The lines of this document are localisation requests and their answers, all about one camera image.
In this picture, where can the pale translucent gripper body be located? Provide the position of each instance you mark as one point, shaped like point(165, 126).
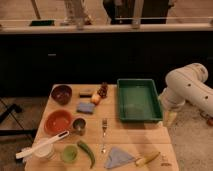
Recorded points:
point(169, 117)

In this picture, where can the silver metal fork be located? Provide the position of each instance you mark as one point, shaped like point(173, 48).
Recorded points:
point(104, 128)

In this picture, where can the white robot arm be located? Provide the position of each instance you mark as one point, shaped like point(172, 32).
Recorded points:
point(187, 84)

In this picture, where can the small metal cup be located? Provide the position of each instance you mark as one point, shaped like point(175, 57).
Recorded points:
point(79, 126)

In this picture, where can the green plastic cup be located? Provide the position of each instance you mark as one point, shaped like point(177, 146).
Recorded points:
point(69, 154)

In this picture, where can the white plastic cup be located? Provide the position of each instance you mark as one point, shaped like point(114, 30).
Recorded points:
point(45, 152)

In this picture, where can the green plastic tray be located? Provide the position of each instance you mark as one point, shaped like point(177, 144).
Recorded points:
point(137, 101)

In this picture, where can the blue folded cloth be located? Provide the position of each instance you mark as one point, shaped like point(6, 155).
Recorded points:
point(118, 157)

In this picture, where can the yellow toy fruit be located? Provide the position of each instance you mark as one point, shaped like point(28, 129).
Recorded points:
point(95, 99)

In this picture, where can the blue sponge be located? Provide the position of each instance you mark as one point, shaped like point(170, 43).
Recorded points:
point(87, 108)

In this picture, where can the dark rectangular block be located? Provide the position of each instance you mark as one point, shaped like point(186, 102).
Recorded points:
point(85, 93)

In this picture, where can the green chili pepper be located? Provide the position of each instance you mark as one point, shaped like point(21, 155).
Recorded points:
point(88, 151)

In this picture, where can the dark brown bowl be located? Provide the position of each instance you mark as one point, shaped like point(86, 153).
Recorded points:
point(62, 94)

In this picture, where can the orange plastic bowl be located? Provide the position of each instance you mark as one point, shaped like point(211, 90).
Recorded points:
point(57, 121)

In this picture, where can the green box on ledge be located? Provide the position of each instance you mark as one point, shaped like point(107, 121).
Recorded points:
point(42, 23)

